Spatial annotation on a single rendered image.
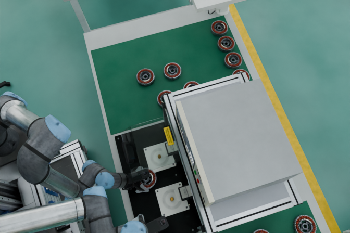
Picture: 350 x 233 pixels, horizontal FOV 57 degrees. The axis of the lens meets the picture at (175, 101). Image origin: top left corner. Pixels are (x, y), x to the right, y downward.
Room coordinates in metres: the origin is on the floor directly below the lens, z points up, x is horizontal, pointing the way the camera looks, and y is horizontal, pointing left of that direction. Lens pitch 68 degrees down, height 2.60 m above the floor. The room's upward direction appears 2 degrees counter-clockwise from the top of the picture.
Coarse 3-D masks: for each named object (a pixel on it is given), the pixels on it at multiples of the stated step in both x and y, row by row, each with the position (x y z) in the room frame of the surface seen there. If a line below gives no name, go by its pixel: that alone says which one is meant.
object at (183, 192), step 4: (188, 184) 0.24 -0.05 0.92; (180, 188) 0.22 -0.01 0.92; (184, 188) 0.22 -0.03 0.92; (188, 188) 0.21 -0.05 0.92; (176, 192) 0.20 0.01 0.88; (180, 192) 0.20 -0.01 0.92; (184, 192) 0.20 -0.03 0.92; (188, 192) 0.19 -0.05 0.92; (176, 196) 0.18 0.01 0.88; (180, 196) 0.18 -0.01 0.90; (184, 196) 0.18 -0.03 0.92; (188, 196) 0.18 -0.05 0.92; (180, 200) 0.16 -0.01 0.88; (184, 200) 0.16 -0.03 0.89
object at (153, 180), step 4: (152, 172) 0.32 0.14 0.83; (152, 176) 0.30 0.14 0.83; (140, 180) 0.28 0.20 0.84; (144, 180) 0.28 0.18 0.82; (148, 180) 0.28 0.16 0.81; (152, 180) 0.28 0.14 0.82; (144, 184) 0.26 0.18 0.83; (148, 184) 0.26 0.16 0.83; (152, 184) 0.26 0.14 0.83; (148, 188) 0.23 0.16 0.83
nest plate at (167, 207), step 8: (176, 184) 0.26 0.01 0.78; (160, 192) 0.22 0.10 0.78; (168, 192) 0.21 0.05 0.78; (160, 200) 0.18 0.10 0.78; (168, 200) 0.17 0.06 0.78; (176, 200) 0.17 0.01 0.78; (160, 208) 0.14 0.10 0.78; (168, 208) 0.13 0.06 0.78; (176, 208) 0.13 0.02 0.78; (184, 208) 0.13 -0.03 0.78
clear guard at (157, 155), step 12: (156, 120) 0.53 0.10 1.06; (168, 120) 0.53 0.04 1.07; (132, 132) 0.48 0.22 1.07; (144, 132) 0.47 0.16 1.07; (156, 132) 0.47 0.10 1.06; (132, 144) 0.42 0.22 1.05; (144, 144) 0.41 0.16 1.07; (156, 144) 0.41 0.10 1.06; (132, 156) 0.36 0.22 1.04; (144, 156) 0.35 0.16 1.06; (156, 156) 0.35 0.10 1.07; (168, 156) 0.35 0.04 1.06; (180, 156) 0.35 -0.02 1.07; (132, 168) 0.31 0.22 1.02; (144, 168) 0.30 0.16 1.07; (156, 168) 0.30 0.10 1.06
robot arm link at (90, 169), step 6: (90, 162) 0.34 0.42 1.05; (96, 162) 0.34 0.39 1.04; (84, 168) 0.31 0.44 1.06; (90, 168) 0.31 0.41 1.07; (96, 168) 0.30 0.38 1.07; (102, 168) 0.30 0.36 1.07; (84, 174) 0.28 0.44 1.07; (90, 174) 0.28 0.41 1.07; (96, 174) 0.27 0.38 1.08; (84, 180) 0.25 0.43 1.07; (90, 180) 0.25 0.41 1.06; (90, 186) 0.23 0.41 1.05
